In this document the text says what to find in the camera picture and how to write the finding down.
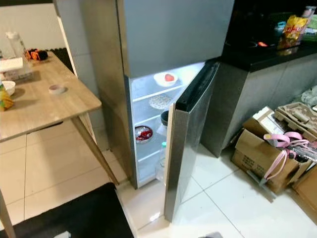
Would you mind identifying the grey steel fridge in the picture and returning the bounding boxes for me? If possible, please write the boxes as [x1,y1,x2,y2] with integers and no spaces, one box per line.
[53,0,236,190]

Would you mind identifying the white bowl in fridge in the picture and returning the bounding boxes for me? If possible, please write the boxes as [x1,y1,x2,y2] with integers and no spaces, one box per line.
[154,72,178,87]

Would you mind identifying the grey fridge lower door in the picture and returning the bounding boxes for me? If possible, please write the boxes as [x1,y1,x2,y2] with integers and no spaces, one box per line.
[163,59,221,223]

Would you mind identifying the small white bowl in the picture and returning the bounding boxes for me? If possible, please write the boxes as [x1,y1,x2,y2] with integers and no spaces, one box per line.
[1,80,16,96]

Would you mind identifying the light wooden table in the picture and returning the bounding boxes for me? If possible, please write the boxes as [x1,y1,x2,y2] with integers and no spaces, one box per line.
[0,52,120,238]

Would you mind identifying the white lidded food container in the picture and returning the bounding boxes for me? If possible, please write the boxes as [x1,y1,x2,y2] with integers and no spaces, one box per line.
[0,57,33,82]

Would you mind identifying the small beige tape roll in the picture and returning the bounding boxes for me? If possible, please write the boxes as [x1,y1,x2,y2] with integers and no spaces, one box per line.
[49,84,67,96]

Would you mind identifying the orange black item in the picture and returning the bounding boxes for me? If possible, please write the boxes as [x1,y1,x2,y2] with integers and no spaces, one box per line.
[25,48,49,61]

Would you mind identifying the clear bottle white cap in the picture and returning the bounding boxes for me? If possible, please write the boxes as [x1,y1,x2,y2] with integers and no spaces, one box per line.
[6,31,28,59]

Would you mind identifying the white upright panel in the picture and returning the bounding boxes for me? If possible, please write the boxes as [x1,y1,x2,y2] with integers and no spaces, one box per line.
[54,5,82,82]

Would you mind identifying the black floor mat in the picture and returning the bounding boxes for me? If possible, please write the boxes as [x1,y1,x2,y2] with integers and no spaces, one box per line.
[11,182,135,238]

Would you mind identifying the dark bowl red contents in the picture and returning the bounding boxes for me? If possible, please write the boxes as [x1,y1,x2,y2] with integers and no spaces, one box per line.
[135,125,154,144]

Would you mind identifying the white plate yellow pattern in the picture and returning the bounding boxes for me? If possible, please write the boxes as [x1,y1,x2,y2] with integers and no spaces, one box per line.
[149,94,173,110]

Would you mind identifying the dark grey mug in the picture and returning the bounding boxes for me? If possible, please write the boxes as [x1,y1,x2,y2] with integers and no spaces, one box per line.
[160,110,170,127]

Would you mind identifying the grey kitchen cabinet black counter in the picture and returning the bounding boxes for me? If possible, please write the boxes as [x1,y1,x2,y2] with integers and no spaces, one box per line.
[201,0,317,158]

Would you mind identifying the black induction hob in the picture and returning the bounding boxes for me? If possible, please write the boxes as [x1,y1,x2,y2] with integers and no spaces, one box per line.
[225,35,278,53]

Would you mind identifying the brown cardboard box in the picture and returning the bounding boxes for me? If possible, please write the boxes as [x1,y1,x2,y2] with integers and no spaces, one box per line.
[230,107,313,195]

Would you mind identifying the small blue white cup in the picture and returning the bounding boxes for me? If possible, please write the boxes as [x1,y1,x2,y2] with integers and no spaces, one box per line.
[274,21,287,34]

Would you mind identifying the grey cardboard egg tray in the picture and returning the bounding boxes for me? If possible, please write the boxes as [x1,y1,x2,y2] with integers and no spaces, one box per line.
[275,102,317,142]

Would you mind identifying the grey green crumpled bag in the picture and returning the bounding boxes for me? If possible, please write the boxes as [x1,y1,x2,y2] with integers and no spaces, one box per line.
[300,87,317,107]

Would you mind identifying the plain cardboard box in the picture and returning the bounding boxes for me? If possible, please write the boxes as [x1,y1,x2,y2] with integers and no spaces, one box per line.
[292,166,317,211]

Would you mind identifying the black foam wall panel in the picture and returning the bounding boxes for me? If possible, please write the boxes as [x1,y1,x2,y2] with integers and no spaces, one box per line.
[50,47,75,72]

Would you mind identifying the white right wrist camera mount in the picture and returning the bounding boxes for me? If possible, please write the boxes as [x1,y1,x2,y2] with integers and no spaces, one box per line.
[198,231,224,238]

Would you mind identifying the pink strap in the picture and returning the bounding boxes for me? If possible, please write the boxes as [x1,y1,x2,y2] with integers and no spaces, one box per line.
[263,131,310,181]

